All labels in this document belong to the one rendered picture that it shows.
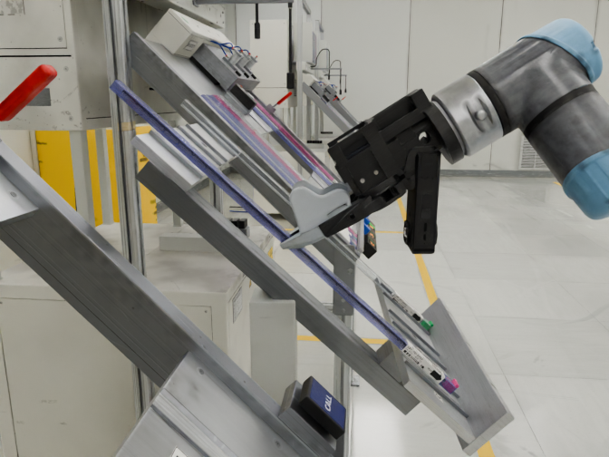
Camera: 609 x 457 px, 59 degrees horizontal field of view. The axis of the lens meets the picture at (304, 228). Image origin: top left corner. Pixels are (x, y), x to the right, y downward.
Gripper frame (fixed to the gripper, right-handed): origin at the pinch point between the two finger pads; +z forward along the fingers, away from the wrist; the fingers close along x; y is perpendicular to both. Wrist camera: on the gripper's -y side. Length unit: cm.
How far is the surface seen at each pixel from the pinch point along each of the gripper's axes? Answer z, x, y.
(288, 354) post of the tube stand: 10.4, -7.9, -13.9
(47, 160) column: 148, -264, 70
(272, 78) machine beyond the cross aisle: 16, -422, 49
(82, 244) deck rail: 13.6, 12.5, 12.4
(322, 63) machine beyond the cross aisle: -32, -575, 45
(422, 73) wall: -146, -718, -34
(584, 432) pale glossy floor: -28, -104, -126
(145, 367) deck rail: 15.6, 12.9, 0.0
